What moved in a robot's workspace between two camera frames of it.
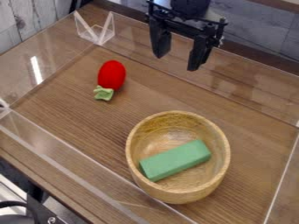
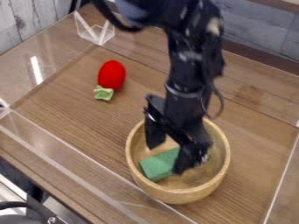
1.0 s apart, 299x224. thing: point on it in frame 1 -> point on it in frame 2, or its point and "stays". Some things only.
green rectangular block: [166, 164] stays
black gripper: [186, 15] -> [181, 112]
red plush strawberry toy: [113, 74] stays
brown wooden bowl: [163, 131] stays
